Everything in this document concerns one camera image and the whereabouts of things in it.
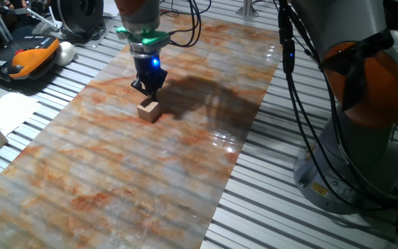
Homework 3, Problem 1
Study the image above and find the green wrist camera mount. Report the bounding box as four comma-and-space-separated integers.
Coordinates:
115, 25, 171, 48

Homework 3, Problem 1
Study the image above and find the white paper sheet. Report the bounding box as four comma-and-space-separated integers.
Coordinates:
0, 91, 42, 138

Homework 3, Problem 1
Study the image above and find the silver post with base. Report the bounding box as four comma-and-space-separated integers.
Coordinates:
234, 0, 260, 19

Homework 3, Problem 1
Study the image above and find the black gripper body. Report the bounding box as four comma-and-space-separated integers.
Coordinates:
130, 53, 169, 96

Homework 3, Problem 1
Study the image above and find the black round spool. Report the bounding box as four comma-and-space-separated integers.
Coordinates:
49, 0, 105, 36

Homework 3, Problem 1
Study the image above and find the small wooden block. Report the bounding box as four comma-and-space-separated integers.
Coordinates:
136, 97, 163, 124

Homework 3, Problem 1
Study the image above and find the marble pattern mat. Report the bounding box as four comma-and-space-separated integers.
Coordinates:
0, 13, 283, 249

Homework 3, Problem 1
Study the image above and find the orange and black teach pendant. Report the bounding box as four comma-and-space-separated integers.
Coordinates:
0, 34, 61, 83

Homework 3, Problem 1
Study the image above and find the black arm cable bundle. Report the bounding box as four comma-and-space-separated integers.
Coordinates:
160, 0, 398, 210

